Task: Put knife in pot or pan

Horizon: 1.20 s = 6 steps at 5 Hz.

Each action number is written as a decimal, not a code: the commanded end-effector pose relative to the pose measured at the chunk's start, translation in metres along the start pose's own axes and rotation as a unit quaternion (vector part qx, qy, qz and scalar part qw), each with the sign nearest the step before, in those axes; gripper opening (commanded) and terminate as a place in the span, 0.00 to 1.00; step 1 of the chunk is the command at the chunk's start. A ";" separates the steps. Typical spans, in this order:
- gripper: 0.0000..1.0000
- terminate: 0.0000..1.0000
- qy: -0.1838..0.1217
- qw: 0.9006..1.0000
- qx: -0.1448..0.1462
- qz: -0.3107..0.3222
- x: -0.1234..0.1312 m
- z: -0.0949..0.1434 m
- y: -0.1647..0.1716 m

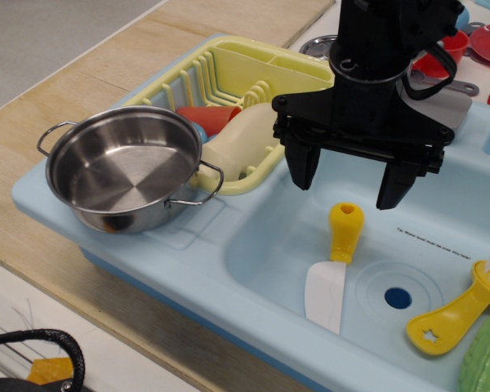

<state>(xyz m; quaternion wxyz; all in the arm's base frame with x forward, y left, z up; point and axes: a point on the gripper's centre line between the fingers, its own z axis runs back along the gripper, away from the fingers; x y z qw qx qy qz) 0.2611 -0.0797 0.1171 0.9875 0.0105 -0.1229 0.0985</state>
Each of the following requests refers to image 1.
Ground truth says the light blue toy sink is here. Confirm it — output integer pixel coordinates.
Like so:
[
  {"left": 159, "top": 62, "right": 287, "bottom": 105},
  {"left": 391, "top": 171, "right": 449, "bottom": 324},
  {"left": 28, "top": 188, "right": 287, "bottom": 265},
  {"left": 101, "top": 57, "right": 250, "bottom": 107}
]
[{"left": 11, "top": 102, "right": 490, "bottom": 391}]

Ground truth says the orange paper scrap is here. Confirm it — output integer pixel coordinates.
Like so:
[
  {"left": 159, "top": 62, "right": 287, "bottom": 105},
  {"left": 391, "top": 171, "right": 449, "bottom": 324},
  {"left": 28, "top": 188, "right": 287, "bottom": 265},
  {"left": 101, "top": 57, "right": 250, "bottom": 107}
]
[{"left": 26, "top": 358, "right": 74, "bottom": 385}]

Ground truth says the silver metal lid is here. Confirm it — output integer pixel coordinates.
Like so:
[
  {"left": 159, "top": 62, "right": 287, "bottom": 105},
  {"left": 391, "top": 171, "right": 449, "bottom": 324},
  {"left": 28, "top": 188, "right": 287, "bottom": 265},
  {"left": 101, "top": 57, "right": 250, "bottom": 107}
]
[{"left": 299, "top": 34, "right": 337, "bottom": 60}]

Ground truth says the yellow handled toy knife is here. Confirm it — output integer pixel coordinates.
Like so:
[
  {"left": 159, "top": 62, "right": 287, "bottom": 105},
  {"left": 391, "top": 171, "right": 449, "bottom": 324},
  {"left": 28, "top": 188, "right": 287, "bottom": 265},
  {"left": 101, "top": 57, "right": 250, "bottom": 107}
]
[{"left": 304, "top": 202, "right": 364, "bottom": 335}]

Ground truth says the yellow dish rack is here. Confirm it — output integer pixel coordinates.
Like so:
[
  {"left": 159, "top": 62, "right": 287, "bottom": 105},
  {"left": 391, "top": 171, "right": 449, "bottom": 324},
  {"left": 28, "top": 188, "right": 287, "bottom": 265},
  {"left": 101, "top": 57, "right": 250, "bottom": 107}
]
[{"left": 118, "top": 36, "right": 334, "bottom": 195}]

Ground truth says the blue plastic cup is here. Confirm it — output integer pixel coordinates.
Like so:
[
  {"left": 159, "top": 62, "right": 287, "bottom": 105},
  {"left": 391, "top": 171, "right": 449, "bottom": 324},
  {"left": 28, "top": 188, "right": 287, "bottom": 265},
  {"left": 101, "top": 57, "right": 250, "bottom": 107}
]
[{"left": 192, "top": 122, "right": 208, "bottom": 144}]

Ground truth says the cream plastic faucet piece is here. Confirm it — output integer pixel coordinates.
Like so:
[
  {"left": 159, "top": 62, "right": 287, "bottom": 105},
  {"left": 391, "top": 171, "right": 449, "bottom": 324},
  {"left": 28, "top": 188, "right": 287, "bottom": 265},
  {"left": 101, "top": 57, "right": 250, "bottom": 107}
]
[{"left": 202, "top": 103, "right": 279, "bottom": 181}]

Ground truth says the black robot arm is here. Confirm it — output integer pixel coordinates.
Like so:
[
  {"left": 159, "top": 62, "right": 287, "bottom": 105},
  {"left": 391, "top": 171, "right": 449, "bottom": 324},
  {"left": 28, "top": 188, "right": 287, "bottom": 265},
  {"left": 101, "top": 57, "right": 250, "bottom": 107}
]
[{"left": 272, "top": 1, "right": 463, "bottom": 210}]

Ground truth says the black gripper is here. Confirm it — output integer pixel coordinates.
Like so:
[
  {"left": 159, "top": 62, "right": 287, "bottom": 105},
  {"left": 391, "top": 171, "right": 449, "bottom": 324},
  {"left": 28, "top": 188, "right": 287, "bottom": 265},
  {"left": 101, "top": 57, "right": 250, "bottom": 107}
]
[{"left": 272, "top": 70, "right": 454, "bottom": 210}]

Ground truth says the black braided cable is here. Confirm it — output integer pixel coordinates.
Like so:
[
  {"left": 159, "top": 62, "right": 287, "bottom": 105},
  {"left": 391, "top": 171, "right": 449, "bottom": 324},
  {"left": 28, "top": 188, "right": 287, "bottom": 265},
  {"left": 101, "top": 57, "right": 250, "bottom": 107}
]
[{"left": 0, "top": 328, "right": 86, "bottom": 392}]

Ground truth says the yellow dish brush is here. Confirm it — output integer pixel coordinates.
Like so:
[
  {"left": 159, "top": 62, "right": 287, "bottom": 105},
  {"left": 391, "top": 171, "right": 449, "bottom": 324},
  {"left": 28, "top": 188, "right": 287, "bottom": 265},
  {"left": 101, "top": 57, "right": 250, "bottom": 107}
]
[{"left": 406, "top": 257, "right": 490, "bottom": 356}]

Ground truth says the red plastic bowl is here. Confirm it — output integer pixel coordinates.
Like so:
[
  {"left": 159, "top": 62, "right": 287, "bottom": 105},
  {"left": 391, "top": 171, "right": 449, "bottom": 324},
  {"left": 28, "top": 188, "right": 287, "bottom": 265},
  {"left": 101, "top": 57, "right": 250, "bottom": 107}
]
[{"left": 412, "top": 31, "right": 469, "bottom": 79}]

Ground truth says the grey toy spatula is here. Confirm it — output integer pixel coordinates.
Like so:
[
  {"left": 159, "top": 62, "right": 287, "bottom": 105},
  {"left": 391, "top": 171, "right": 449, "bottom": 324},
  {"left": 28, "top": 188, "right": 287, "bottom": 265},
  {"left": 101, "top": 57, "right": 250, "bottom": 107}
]
[{"left": 399, "top": 80, "right": 480, "bottom": 131}]

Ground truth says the red plastic cup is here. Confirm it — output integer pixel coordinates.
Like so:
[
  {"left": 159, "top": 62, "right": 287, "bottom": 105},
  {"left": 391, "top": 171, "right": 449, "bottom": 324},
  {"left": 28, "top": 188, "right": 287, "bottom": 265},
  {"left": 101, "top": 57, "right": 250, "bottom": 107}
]
[{"left": 176, "top": 106, "right": 242, "bottom": 137}]

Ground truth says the green plastic vegetable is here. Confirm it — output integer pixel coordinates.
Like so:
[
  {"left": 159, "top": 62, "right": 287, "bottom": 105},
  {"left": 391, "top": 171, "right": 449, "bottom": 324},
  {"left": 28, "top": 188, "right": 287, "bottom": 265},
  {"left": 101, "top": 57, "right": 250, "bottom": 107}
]
[{"left": 458, "top": 315, "right": 490, "bottom": 392}]

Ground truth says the stainless steel pot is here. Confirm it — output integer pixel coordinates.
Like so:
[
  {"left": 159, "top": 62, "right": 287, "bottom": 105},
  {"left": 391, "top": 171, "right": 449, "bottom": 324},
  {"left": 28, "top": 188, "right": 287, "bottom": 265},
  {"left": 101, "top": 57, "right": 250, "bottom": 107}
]
[{"left": 37, "top": 105, "right": 225, "bottom": 234}]

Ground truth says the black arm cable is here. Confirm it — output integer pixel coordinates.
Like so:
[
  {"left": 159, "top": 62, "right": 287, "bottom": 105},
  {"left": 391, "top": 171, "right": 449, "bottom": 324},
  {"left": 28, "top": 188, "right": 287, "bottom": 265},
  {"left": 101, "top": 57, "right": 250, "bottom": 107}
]
[{"left": 403, "top": 43, "right": 457, "bottom": 101}]

